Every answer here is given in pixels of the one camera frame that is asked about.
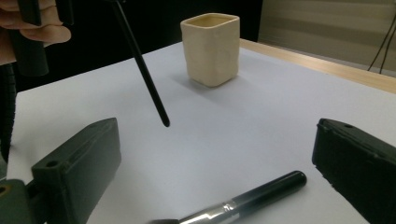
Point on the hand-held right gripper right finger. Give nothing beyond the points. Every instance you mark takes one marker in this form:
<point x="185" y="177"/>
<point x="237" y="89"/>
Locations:
<point x="358" y="165"/>

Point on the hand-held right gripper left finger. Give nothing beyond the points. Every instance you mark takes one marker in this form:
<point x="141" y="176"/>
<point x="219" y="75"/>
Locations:
<point x="81" y="161"/>

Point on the large black makeup brush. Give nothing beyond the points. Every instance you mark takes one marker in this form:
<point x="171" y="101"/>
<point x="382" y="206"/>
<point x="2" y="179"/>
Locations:
<point x="267" y="189"/>

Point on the thin black makeup brush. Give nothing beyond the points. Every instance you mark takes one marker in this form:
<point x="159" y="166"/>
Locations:
<point x="146" y="77"/>

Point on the beige square cup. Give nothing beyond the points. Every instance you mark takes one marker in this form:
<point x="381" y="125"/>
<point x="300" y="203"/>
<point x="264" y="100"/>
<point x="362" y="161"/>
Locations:
<point x="211" y="53"/>

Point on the black curtain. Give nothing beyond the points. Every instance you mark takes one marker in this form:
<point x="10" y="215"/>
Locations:
<point x="93" y="46"/>

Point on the light wooden table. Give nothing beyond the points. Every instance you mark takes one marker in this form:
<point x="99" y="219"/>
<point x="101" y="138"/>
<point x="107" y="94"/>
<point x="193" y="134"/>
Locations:
<point x="342" y="70"/>

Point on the white table sheet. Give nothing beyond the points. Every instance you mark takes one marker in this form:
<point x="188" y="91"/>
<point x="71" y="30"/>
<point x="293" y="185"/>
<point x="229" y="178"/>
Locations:
<point x="249" y="124"/>

